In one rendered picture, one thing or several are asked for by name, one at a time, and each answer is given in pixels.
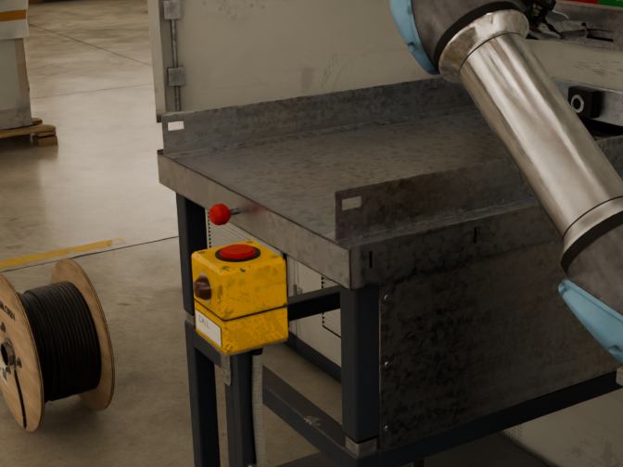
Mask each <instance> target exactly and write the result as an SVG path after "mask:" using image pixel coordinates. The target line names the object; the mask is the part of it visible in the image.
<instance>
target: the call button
mask: <svg viewBox="0 0 623 467"><path fill-rule="evenodd" d="M255 253H256V249H254V248H253V247H252V246H249V245H241V244H237V245H230V246H226V247H224V248H223V249H222V250H221V251H220V255H221V256H222V257H224V258H227V259H244V258H248V257H251V256H253V255H255Z"/></svg>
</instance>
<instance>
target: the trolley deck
mask: <svg viewBox="0 0 623 467"><path fill-rule="evenodd" d="M163 153H164V152H163V149H157V157H158V170H159V183H161V184H163V185H164V186H166V187H168V188H170V189H171V190H173V191H174V192H176V193H177V194H179V195H181V196H184V197H185V198H187V199H189V200H191V201H192V202H194V203H196V204H198V205H199V206H201V207H203V208H204V209H206V210H210V208H211V207H212V206H213V205H215V204H221V203H223V204H224V205H225V206H227V207H228V208H229V209H232V208H239V211H240V213H239V214H235V215H231V218H230V220H229V221H228V222H230V223H232V224H233V225H234V226H236V227H238V228H239V229H241V230H243V231H245V232H246V233H248V234H251V235H252V236H254V237H256V238H258V239H260V240H261V241H262V242H264V243H266V244H267V245H269V246H272V247H273V248H275V249H277V250H279V251H280V252H282V253H284V254H286V255H287V256H289V257H291V258H292V259H294V260H296V261H298V262H300V263H301V264H303V265H305V266H307V267H308V268H310V269H312V270H314V271H316V272H318V273H320V274H321V275H323V276H324V277H326V278H327V279H329V280H331V281H333V282H334V283H336V284H339V285H341V286H342V287H344V288H346V289H348V290H349V291H352V290H356V289H360V288H364V287H367V286H371V285H375V284H382V283H385V282H389V281H393V280H398V279H401V278H405V277H409V276H413V275H416V274H420V273H424V272H428V271H434V270H438V269H442V268H446V267H450V266H453V265H457V264H461V263H465V262H468V261H472V260H476V259H483V258H486V257H490V256H494V255H498V254H501V253H505V252H509V251H513V250H517V249H520V248H524V247H528V246H535V245H538V244H542V243H546V242H550V241H553V240H557V239H561V237H560V236H559V234H558V233H557V231H556V230H555V229H554V227H553V225H552V224H551V222H550V221H549V219H548V217H547V216H546V214H545V213H544V211H543V209H542V208H541V206H540V204H539V203H538V201H537V200H533V201H529V202H525V203H521V204H516V205H512V206H508V207H504V208H496V209H492V210H488V211H483V212H479V213H475V214H471V215H466V216H463V217H458V218H454V219H449V220H445V221H438V222H433V223H429V224H425V225H421V226H416V227H413V228H408V229H404V230H399V231H396V232H391V233H383V234H380V235H375V236H371V237H366V238H363V239H358V240H354V241H349V242H346V243H341V244H337V243H335V242H333V241H331V240H329V239H327V238H325V237H323V236H322V233H326V232H331V231H334V230H335V220H334V191H336V190H341V189H346V188H351V187H355V186H360V185H365V184H370V183H379V182H383V181H388V180H394V179H399V178H403V177H408V176H413V175H417V174H423V173H428V172H432V171H437V170H446V169H451V168H456V167H461V166H465V165H470V164H476V163H480V162H485V161H490V160H494V159H500V158H509V156H508V155H507V153H506V151H505V150H504V148H503V147H502V145H501V143H500V141H499V140H498V138H497V137H496V135H495V134H494V132H493V130H492V129H491V127H490V126H489V125H488V123H487V121H486V120H485V118H484V117H483V115H482V113H481V112H480V110H474V111H468V112H462V113H456V114H451V115H445V116H439V117H434V118H428V119H421V120H411V121H405V122H400V123H394V124H388V125H382V126H376V127H371V128H365V129H360V130H353V131H347V132H342V133H331V134H326V135H319V136H313V137H308V138H302V139H297V140H291V141H285V142H279V143H273V144H268V145H257V146H252V147H245V148H239V149H234V150H228V151H222V152H217V153H210V154H205V155H199V156H193V157H188V158H177V159H170V158H167V157H165V156H163Z"/></svg>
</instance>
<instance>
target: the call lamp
mask: <svg viewBox="0 0 623 467"><path fill-rule="evenodd" d="M193 290H194V293H195V295H196V297H198V298H200V299H202V300H204V301H205V302H207V303H210V302H211V301H212V299H213V289H212V284H211V281H210V278H209V276H208V275H207V274H206V273H205V272H202V273H200V274H199V276H198V277H197V278H196V280H195V281H194V282H193Z"/></svg>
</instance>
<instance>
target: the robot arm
mask: <svg viewBox="0 0 623 467"><path fill-rule="evenodd" d="M555 4H556V1H555V0H389V5H390V10H391V14H392V17H393V19H394V21H395V24H396V26H397V28H398V30H399V32H400V35H401V37H402V39H403V41H404V42H405V43H406V44H407V45H408V47H409V49H410V51H411V53H412V55H413V57H414V58H415V60H416V61H417V62H418V64H419V65H420V66H421V67H422V68H423V70H424V71H425V72H427V73H428V74H430V75H433V76H435V75H438V74H441V75H442V77H443V78H444V79H445V80H447V81H449V82H458V83H462V84H463V85H464V87H465V89H466V90H467V92H468V93H469V94H470V96H471V97H472V99H473V100H474V102H475V103H476V105H477V107H478V109H479V110H480V112H481V113H482V115H483V117H484V118H485V120H486V121H487V123H488V125H489V126H490V127H491V129H492V130H493V132H494V134H495V135H496V137H497V138H498V140H499V141H500V143H501V145H502V147H503V148H504V150H505V151H506V153H507V155H508V156H509V158H510V159H511V160H512V161H513V163H514V165H515V167H516V168H517V170H518V172H519V173H520V175H521V176H522V178H523V180H524V181H525V183H526V184H527V186H528V188H529V190H530V191H531V193H532V194H533V195H534V196H535V198H536V199H537V201H538V203H539V204H540V206H541V208H542V209H543V211H544V213H545V214H546V216H547V217H548V219H549V221H550V222H551V224H552V225H553V227H554V229H555V230H556V231H557V233H558V234H559V236H560V237H561V239H562V241H563V243H564V245H563V248H562V252H561V255H560V259H559V262H560V265H561V266H562V268H563V270H564V271H565V273H566V275H567V277H568V279H566V278H565V279H564V280H562V283H561V284H559V286H558V291H559V293H560V295H561V296H562V298H563V299H564V301H565V303H566V304H567V305H568V306H569V308H570V309H571V310H572V312H573V313H574V314H575V315H576V317H577V318H578V319H579V320H580V322H581V323H582V324H583V325H584V326H585V327H586V329H587V330H588V331H589V332H590V333H591V334H592V335H593V337H594V338H595V339H596V340H597V341H598V342H599V343H600V344H601V345H602V346H603V347H604V348H605V349H606V350H607V351H608V352H609V353H610V354H611V355H612V356H613V357H614V358H615V359H616V360H618V361H619V362H621V363H622V364H623V181H622V180H621V178H620V177H619V176H618V174H617V172H616V171H615V169H614V168H613V166H612V165H611V164H610V162H609V161H608V159H607V158H606V156H605V155H604V153H603V151H602V150H601V149H600V147H599V146H598V145H597V144H596V142H595V141H594V139H593V138H592V137H591V135H590V133H589V132H588V130H587V129H586V127H585V126H584V125H583V123H582V122H581V120H580V119H579V117H578V115H577V114H576V112H575V111H574V110H573V108H572V107H571V106H570V105H569V103H568V102H567V100H566V99H565V97H564V96H563V94H562V93H561V91H560V90H559V88H558V87H557V85H556V84H555V83H554V81H553V79H552V78H551V76H550V75H549V73H548V72H547V71H546V69H545V68H544V67H543V66H542V64H541V63H540V61H539V59H538V58H537V57H536V55H535V54H534V52H533V51H532V49H531V48H530V46H529V45H528V43H527V42H526V39H532V40H542V41H553V40H556V39H559V38H560V33H561V32H562V27H561V24H560V21H564V20H568V16H567V15H565V14H563V13H561V12H557V11H554V10H553V8H554V6H555ZM541 23H544V24H546V25H547V26H548V28H549V30H550V31H549V30H548V29H547V28H546V27H541V26H540V25H541Z"/></svg>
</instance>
